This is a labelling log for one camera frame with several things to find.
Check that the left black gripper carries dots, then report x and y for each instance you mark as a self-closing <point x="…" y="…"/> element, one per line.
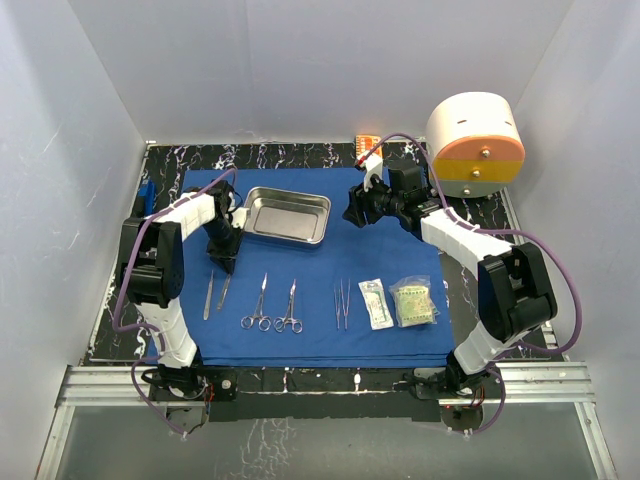
<point x="226" y="257"/>

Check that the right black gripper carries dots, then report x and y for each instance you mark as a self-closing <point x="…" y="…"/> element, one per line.
<point x="359" y="210"/>

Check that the steel scalpel handle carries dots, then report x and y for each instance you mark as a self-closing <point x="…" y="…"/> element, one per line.
<point x="224" y="292"/>
<point x="208" y="298"/>

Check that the metal instrument tray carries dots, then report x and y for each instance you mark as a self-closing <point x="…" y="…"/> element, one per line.
<point x="287" y="216"/>

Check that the steel ring-handle scissors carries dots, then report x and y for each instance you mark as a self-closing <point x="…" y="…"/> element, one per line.
<point x="288" y="319"/>

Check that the blue surgical drape cloth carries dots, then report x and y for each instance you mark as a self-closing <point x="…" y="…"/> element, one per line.
<point x="380" y="251"/>

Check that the steel forceps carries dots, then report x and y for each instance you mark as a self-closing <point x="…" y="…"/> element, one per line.
<point x="345" y="302"/>

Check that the white packet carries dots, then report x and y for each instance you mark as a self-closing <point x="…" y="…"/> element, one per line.
<point x="374" y="297"/>

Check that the green suture packet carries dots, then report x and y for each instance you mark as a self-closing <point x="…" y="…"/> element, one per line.
<point x="412" y="301"/>

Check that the pink cylindrical tissue phantom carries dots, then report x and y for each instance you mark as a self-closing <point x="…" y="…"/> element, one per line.
<point x="475" y="145"/>

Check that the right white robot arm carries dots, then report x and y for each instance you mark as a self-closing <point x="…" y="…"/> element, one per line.
<point x="515" y="295"/>

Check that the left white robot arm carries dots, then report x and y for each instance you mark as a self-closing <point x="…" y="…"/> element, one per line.
<point x="150" y="267"/>

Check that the small orange circuit board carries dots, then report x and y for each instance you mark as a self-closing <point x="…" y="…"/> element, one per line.
<point x="364" y="143"/>

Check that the small blue plastic clip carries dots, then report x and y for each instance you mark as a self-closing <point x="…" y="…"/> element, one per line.
<point x="145" y="199"/>

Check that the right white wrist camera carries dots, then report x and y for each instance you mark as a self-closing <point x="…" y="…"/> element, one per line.
<point x="371" y="164"/>

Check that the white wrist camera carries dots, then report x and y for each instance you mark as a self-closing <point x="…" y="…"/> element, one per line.
<point x="371" y="164"/>
<point x="239" y="218"/>

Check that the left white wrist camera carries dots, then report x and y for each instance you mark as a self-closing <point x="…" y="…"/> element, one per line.
<point x="239" y="218"/>

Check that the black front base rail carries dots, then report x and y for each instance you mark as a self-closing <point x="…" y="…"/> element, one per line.
<point x="340" y="393"/>

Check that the aluminium frame extrusion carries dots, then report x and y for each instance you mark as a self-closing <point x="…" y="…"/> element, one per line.
<point x="539" y="421"/>

